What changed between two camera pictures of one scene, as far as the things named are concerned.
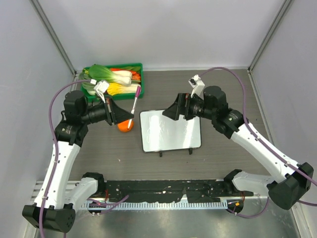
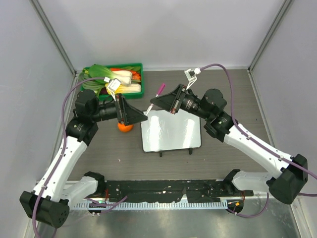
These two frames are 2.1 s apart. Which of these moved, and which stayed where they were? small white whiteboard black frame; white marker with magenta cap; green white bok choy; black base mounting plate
Moved: white marker with magenta cap
Stayed: black base mounting plate; green white bok choy; small white whiteboard black frame
